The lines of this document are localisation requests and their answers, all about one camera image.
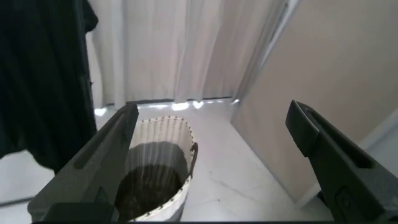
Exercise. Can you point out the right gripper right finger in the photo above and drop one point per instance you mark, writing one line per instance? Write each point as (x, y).
(351, 177)

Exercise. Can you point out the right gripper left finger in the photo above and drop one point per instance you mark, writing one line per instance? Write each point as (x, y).
(90, 171)

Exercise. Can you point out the black garment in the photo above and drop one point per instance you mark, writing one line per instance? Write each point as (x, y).
(40, 77)

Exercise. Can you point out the white laundry basket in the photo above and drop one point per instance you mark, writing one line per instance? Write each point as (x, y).
(161, 130)

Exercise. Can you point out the white curtain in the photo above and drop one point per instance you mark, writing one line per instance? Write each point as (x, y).
(155, 46)

